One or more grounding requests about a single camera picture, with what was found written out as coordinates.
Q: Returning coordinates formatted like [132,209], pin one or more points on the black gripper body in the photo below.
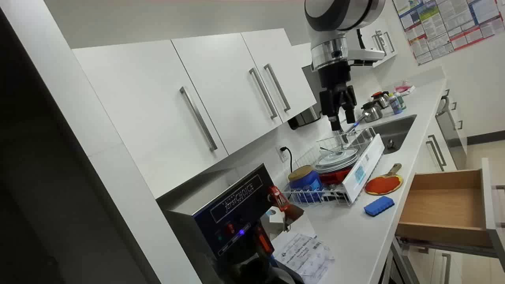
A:
[334,87]

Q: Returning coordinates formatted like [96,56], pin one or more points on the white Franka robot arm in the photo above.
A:
[340,16]

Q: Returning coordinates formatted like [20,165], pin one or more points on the steel pot dark lid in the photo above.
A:
[380,98]

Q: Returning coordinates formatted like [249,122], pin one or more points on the blue patterned cup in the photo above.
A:
[397,105]

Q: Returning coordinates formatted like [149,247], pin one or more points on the steel sink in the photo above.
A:
[394,132]

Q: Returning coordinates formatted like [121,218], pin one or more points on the white drain board blue label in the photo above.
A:
[363,169]

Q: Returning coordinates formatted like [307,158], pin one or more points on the red bowl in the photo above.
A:
[333,177]

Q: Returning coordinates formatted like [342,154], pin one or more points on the blue container tan lid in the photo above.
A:
[304,179]

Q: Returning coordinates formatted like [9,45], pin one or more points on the blue sponge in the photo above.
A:
[378,206]

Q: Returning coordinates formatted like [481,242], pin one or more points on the brown packet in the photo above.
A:
[285,206]

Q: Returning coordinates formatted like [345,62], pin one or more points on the steel dishwasher front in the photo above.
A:
[451,124]

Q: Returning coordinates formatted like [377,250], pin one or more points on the open wooden drawer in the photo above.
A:
[446,206]

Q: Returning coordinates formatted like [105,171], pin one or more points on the printed paper sheet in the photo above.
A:
[301,255]

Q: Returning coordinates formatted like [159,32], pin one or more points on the steel black coffee machine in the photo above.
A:
[230,222]

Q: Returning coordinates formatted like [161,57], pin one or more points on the large white cabinet door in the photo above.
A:
[142,116]

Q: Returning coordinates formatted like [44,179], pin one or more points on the white wall shelf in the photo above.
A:
[375,53]

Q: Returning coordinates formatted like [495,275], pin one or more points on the white wall outlet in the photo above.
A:
[284,154]

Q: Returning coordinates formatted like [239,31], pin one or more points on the colourful wall poster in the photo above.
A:
[451,24]

